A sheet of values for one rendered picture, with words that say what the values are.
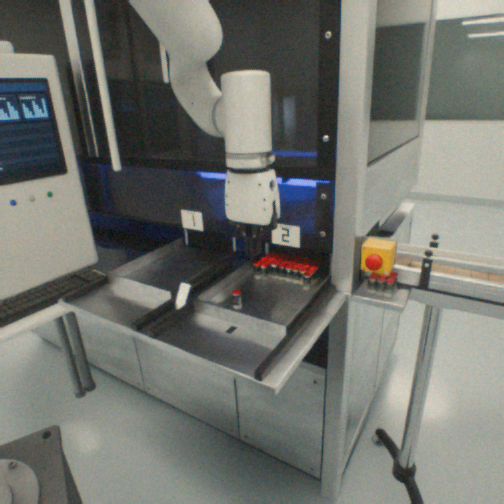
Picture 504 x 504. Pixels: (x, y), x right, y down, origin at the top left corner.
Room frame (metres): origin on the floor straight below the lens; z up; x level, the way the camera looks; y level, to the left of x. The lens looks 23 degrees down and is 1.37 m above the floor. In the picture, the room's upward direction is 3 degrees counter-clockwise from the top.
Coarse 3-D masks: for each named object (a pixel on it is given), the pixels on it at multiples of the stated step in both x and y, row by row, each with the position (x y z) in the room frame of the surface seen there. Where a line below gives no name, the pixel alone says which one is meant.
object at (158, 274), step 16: (176, 240) 1.24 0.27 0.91; (144, 256) 1.11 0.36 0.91; (160, 256) 1.17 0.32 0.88; (176, 256) 1.17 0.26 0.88; (192, 256) 1.16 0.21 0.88; (208, 256) 1.16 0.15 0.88; (224, 256) 1.15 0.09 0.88; (240, 256) 1.13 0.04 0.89; (112, 272) 1.00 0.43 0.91; (128, 272) 1.05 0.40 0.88; (144, 272) 1.05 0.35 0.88; (160, 272) 1.04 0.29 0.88; (176, 272) 1.04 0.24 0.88; (192, 272) 1.03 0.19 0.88; (208, 272) 0.99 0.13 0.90; (128, 288) 0.94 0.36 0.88; (144, 288) 0.90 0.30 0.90; (160, 288) 0.87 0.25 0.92; (176, 288) 0.87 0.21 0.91
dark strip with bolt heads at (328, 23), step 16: (320, 0) 0.91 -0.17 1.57; (336, 0) 0.89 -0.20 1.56; (320, 16) 0.91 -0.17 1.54; (336, 16) 0.89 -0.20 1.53; (320, 32) 0.91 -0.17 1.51; (336, 32) 0.89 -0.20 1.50; (320, 48) 0.91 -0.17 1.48; (336, 48) 0.89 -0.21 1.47; (320, 64) 0.91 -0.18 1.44; (336, 64) 0.89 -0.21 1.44; (320, 80) 0.91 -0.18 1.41; (336, 80) 0.89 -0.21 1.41; (320, 96) 0.91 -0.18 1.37; (336, 96) 0.89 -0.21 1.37; (320, 112) 0.91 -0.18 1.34; (320, 128) 0.91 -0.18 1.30; (320, 144) 0.91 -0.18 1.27; (320, 160) 0.91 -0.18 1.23
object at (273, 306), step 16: (256, 256) 1.06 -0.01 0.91; (240, 272) 0.98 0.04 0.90; (208, 288) 0.86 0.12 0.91; (224, 288) 0.91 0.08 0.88; (240, 288) 0.91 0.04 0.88; (256, 288) 0.91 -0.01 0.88; (272, 288) 0.90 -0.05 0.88; (288, 288) 0.90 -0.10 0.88; (320, 288) 0.84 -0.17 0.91; (208, 304) 0.78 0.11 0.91; (224, 304) 0.83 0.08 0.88; (256, 304) 0.82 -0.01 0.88; (272, 304) 0.82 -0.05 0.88; (288, 304) 0.81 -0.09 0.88; (304, 304) 0.75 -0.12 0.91; (224, 320) 0.75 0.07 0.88; (240, 320) 0.73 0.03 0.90; (256, 320) 0.71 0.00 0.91; (272, 320) 0.74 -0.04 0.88; (288, 320) 0.74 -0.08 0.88
